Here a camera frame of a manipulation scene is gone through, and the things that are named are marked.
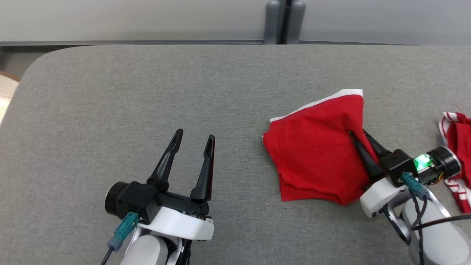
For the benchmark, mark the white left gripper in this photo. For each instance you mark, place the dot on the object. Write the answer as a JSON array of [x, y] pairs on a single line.
[[180, 224]]

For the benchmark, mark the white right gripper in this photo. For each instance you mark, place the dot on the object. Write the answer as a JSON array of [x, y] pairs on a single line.
[[381, 195]]

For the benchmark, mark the red shorts white stripe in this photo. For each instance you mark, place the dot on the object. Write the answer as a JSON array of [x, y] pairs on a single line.
[[312, 154]]

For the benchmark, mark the red white basketball jersey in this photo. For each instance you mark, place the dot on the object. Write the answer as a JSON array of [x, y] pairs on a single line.
[[461, 132]]

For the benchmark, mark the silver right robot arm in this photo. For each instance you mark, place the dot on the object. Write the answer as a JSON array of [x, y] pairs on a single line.
[[441, 243]]

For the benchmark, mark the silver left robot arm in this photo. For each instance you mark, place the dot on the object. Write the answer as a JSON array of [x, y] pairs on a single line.
[[147, 252]]

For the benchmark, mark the white perforated laundry basket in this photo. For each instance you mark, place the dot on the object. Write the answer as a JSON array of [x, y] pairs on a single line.
[[6, 94]]

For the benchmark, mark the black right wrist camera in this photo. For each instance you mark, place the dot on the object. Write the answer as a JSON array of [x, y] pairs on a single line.
[[397, 165]]

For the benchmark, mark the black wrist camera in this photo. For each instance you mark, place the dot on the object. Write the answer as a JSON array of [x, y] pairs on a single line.
[[397, 165], [141, 200]]

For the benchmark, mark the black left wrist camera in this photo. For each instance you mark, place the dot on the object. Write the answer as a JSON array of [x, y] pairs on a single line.
[[141, 200]]

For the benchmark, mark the grey wall post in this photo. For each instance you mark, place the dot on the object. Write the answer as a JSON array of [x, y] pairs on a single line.
[[285, 20]]

